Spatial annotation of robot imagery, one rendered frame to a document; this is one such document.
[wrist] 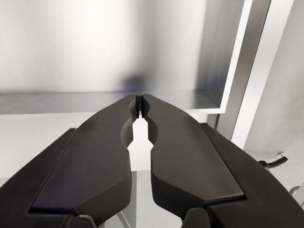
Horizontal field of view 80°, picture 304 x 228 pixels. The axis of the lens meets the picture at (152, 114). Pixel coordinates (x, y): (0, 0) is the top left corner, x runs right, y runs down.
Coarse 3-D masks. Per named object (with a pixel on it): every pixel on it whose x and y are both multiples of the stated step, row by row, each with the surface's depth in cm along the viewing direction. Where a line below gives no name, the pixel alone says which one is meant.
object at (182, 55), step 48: (0, 0) 12; (48, 0) 12; (96, 0) 12; (144, 0) 12; (192, 0) 12; (240, 0) 10; (0, 48) 13; (48, 48) 13; (96, 48) 13; (144, 48) 14; (192, 48) 14; (240, 48) 11; (0, 96) 15; (48, 96) 15; (96, 96) 15; (192, 96) 15
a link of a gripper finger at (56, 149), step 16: (64, 144) 7; (32, 160) 7; (48, 160) 7; (16, 176) 6; (32, 176) 6; (48, 176) 6; (0, 192) 6; (16, 192) 6; (32, 192) 6; (0, 208) 5; (16, 208) 5; (0, 224) 5; (16, 224) 5; (32, 224) 5; (48, 224) 5; (64, 224) 5
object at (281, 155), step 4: (280, 152) 146; (284, 152) 146; (280, 156) 148; (284, 156) 145; (276, 160) 141; (280, 160) 140; (284, 160) 141; (264, 164) 134; (268, 164) 137; (272, 164) 137; (276, 164) 137; (280, 164) 139
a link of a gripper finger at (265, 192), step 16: (208, 128) 8; (224, 144) 7; (224, 160) 7; (240, 160) 7; (240, 176) 6; (256, 176) 6; (272, 176) 6; (256, 192) 6; (272, 192) 6; (288, 192) 6; (208, 208) 5; (224, 208) 5; (240, 208) 5; (256, 208) 5; (272, 208) 5; (288, 208) 5; (224, 224) 5; (240, 224) 5; (256, 224) 5; (272, 224) 5; (288, 224) 5
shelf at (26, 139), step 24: (288, 0) 13; (264, 48) 14; (264, 72) 16; (0, 120) 16; (24, 120) 17; (48, 120) 17; (72, 120) 17; (144, 120) 17; (240, 120) 18; (0, 144) 18; (24, 144) 18; (48, 144) 18; (144, 144) 19; (240, 144) 20; (0, 168) 19; (144, 168) 21
